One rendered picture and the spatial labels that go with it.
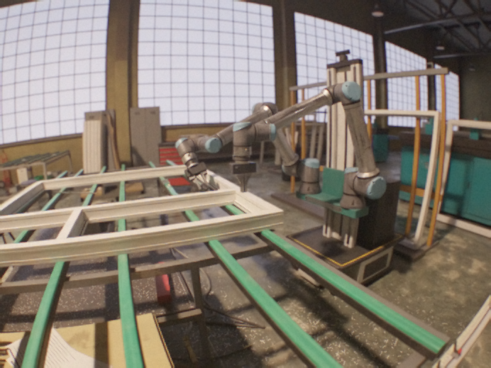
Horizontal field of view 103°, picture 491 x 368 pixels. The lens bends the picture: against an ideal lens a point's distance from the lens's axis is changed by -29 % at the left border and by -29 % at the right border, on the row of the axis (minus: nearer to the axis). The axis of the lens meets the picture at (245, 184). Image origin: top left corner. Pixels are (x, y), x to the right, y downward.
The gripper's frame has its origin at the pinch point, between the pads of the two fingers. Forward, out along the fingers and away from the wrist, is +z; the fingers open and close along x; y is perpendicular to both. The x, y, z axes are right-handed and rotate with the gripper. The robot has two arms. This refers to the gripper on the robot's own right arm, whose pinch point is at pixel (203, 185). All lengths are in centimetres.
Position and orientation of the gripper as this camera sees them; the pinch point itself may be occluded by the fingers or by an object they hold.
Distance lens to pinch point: 163.2
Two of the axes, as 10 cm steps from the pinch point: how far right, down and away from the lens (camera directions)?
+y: 1.4, -3.8, -9.1
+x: 8.6, -4.0, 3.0
